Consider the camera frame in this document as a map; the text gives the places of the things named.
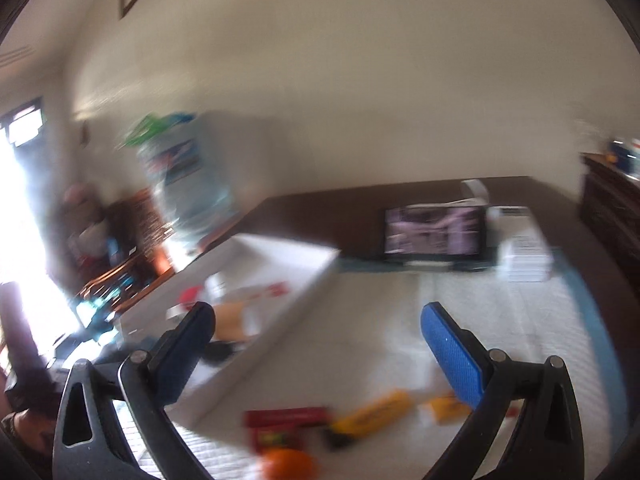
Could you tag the green packet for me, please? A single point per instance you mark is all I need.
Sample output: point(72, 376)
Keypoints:
point(155, 127)

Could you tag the small white cardboard box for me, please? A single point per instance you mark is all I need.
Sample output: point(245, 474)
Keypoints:
point(522, 250)

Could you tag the white phone stand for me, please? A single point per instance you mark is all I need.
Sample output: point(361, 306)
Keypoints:
point(475, 192)

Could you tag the black smartphone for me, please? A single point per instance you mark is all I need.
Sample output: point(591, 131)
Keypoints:
point(434, 232)

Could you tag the small yellow packet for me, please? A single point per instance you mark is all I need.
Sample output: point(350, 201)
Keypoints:
point(445, 408)

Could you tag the red packet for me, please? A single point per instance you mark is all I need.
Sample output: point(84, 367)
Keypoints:
point(285, 425)

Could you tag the tan packet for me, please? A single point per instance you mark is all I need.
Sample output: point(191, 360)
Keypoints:
point(232, 320)

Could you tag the orange fruit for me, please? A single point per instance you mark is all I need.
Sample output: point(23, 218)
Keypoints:
point(289, 465)

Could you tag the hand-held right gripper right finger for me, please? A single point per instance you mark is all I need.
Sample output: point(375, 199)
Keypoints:
point(452, 350)

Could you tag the yellow lighter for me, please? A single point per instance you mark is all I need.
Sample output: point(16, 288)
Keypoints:
point(370, 416)

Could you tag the white storage box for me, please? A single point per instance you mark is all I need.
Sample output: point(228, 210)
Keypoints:
point(295, 280)

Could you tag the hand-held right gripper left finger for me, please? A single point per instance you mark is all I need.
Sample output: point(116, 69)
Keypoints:
point(182, 355)

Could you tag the large blue water bottle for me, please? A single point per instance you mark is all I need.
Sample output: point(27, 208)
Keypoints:
point(192, 190)

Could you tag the blue box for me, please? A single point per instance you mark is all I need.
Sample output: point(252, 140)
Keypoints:
point(622, 152)

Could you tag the white quilted mat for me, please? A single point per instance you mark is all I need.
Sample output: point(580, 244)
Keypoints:
point(380, 340)

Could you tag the dark carved wooden cabinet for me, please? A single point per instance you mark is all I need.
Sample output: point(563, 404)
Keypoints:
point(612, 220)

